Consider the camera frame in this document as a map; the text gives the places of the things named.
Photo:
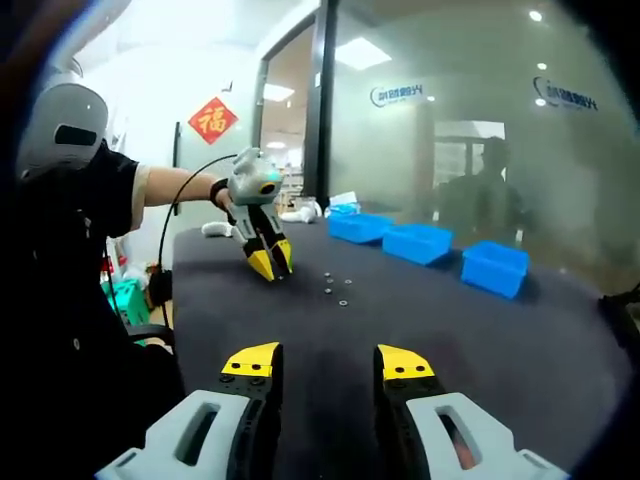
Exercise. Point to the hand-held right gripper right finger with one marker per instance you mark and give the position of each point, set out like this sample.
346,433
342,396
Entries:
500,450

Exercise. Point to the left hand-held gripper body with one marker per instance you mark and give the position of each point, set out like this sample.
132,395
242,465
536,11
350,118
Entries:
252,175

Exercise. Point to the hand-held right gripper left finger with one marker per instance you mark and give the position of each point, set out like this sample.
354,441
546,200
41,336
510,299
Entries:
165,450

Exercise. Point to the blue plastic bin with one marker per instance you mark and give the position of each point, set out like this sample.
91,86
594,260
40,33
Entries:
360,227
417,243
495,267

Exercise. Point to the person's left hand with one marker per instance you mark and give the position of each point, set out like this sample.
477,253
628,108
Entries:
227,205

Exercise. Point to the blue white tissue pack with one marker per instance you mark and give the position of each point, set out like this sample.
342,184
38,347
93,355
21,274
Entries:
345,202

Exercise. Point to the black office chair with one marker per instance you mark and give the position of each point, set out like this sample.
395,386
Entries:
150,332

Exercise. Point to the green plastic basket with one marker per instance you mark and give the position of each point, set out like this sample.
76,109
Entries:
130,300

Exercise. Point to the blue logo sticker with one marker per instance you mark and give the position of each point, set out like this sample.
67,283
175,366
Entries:
397,95

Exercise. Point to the person in black shirt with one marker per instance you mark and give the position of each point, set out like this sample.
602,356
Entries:
60,300

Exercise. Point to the red diamond wall decoration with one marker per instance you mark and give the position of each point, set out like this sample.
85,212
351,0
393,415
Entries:
212,120

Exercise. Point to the black door frame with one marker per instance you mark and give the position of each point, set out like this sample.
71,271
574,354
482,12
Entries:
260,100

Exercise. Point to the black glass wall frame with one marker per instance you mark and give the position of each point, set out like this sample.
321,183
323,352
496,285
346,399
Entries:
320,100

